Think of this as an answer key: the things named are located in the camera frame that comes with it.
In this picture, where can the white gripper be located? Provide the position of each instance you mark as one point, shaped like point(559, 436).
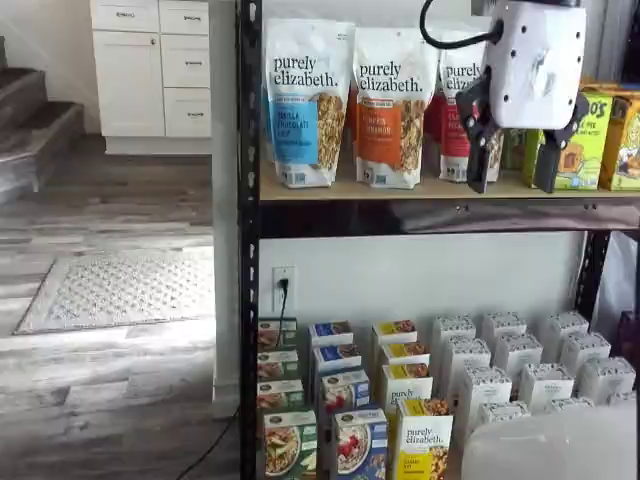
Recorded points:
point(535, 65)

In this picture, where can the blue Flax Plus oatmeal box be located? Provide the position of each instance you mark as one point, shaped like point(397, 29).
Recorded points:
point(345, 390)
point(360, 445)

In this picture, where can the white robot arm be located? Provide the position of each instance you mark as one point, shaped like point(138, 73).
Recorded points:
point(550, 445)

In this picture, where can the green Bobo's snack box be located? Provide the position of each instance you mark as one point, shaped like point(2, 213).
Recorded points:
point(582, 160)
point(515, 150)

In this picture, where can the yellow Bobo's snack box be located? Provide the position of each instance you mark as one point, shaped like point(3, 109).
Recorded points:
point(625, 150)

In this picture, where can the wooden shelf board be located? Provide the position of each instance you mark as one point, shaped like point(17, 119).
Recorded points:
point(400, 192)

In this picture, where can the white patterned bakery box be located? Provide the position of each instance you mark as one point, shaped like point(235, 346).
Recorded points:
point(567, 404)
point(562, 325)
point(517, 350)
point(545, 385)
point(482, 395)
point(502, 325)
point(622, 397)
point(452, 327)
point(500, 412)
point(585, 347)
point(605, 377)
point(465, 355)

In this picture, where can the yellow banana nut box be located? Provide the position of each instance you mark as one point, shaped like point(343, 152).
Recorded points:
point(395, 330)
point(405, 385)
point(425, 440)
point(402, 352)

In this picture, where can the blue purely elizabeth box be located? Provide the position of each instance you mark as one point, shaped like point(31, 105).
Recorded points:
point(335, 357)
point(330, 332)

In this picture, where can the black metal shelf rack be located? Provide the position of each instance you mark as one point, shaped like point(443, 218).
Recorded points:
point(249, 200)

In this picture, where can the green apple cinnamon oatmeal box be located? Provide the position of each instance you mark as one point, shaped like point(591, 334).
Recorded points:
point(290, 445)
point(272, 332)
point(280, 395)
point(277, 365)

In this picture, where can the red label granola bag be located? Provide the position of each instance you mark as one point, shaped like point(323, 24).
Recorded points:
point(432, 120)
point(450, 75)

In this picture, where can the orange label granola bag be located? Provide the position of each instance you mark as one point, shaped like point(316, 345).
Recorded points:
point(352, 120)
point(390, 75)

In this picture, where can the blue label granola bag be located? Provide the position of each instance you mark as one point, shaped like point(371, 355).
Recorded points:
point(300, 75)
point(267, 125)

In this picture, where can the white cabinet drawer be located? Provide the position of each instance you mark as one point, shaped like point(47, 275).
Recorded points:
point(185, 17)
point(185, 62)
point(187, 115)
point(125, 15)

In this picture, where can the white kitchen cabinet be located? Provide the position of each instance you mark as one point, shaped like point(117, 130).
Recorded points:
point(150, 145)

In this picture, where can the white cabinet door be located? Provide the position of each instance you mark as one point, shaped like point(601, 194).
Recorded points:
point(125, 85)

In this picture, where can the grey patterned rug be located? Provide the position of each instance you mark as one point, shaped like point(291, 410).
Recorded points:
point(125, 290)

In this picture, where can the wooden staircase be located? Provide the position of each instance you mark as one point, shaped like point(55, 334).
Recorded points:
point(30, 125)

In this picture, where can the white wall outlet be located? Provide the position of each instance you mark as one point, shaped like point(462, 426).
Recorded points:
point(290, 300)

